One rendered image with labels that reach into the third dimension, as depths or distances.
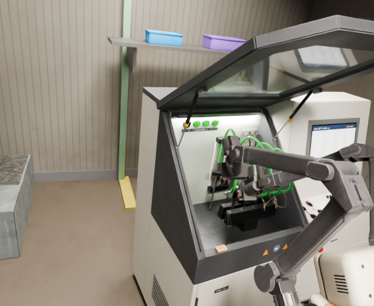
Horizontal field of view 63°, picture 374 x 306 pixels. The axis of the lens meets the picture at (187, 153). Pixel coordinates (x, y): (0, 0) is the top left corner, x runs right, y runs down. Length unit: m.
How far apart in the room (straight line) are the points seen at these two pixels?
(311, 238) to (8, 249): 2.40
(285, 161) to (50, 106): 2.89
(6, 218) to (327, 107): 2.34
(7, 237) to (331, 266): 2.33
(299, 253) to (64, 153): 3.11
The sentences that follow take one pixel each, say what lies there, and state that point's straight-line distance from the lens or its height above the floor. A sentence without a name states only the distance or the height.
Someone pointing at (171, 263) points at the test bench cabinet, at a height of 0.71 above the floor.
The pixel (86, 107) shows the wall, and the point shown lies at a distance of 3.48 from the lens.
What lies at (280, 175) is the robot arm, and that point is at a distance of 1.41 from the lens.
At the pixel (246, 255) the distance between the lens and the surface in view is 1.60.
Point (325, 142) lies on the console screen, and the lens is 2.06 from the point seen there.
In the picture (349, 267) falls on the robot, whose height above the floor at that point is 1.37.
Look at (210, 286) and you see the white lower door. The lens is 1.61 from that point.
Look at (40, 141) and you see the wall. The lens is 3.64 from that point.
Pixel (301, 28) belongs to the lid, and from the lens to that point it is 0.94.
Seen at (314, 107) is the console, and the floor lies 1.52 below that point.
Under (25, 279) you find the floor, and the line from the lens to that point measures 2.72.
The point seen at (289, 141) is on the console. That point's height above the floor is 1.33.
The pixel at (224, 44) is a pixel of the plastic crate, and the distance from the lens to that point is 3.08.
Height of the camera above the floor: 1.92
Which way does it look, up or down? 24 degrees down
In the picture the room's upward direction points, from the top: 8 degrees clockwise
